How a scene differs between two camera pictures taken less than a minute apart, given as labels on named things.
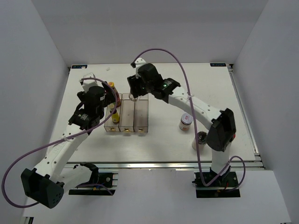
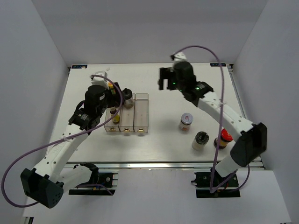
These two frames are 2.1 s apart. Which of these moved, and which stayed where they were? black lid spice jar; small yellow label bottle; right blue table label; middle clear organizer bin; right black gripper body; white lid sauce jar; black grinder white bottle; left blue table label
Moved: right black gripper body; black lid spice jar
Stayed: white lid sauce jar; black grinder white bottle; small yellow label bottle; right blue table label; left blue table label; middle clear organizer bin
